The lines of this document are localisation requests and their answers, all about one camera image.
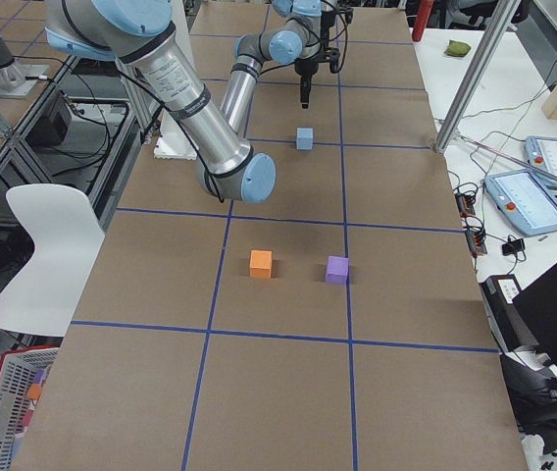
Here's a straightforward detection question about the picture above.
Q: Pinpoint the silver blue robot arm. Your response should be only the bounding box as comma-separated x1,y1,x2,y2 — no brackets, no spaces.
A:
221,0,353,131
45,1,277,203

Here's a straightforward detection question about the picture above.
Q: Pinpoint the white plastic chair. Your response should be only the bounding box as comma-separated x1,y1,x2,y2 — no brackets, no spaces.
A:
0,183,105,338

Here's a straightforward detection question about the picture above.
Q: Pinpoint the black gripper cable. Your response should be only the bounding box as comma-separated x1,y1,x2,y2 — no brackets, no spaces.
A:
302,0,358,75

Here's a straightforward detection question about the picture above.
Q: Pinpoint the white red plastic basket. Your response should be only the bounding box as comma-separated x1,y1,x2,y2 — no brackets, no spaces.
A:
0,346,59,470

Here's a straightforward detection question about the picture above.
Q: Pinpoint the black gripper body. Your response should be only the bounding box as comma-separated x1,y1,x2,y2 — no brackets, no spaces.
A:
294,45,342,79

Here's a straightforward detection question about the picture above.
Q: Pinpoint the red fire extinguisher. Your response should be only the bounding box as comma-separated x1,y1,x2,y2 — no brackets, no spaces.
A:
412,0,434,42

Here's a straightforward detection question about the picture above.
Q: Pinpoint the orange foam block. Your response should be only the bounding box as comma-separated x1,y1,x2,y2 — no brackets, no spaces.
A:
249,249,273,280

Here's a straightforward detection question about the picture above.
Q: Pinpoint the green bean bag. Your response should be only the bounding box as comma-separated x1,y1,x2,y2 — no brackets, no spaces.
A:
444,39,472,58

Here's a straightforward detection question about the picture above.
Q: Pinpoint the purple foam block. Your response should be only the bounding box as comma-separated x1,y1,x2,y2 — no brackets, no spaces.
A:
325,255,350,285

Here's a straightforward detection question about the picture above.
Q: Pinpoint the light blue foam block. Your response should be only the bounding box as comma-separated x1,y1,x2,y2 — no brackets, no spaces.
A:
296,128,314,151

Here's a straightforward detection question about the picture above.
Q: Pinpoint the near blue teach pendant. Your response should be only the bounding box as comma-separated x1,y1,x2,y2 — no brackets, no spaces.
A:
484,170,557,236

